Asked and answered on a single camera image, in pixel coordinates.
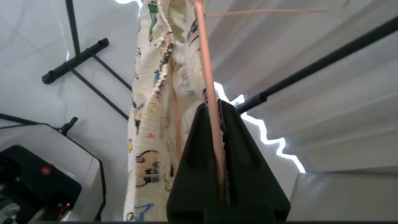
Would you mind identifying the cream printed garment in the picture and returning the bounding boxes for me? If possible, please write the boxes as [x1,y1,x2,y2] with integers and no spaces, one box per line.
[123,0,225,222]

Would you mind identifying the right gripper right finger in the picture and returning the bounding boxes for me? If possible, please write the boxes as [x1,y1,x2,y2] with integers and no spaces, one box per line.
[217,99,292,223]

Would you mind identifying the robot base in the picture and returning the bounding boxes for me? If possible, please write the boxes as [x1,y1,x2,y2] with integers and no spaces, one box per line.
[0,123,107,222]

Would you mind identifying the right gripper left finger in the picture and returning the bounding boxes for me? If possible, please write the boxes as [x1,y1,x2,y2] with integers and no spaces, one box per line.
[166,102,223,223]

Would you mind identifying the white curtain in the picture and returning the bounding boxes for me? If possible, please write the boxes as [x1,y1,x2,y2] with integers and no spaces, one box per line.
[205,0,398,174]

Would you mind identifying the black clothes rack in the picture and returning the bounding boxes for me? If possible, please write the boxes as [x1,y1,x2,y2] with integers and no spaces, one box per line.
[0,0,398,136]

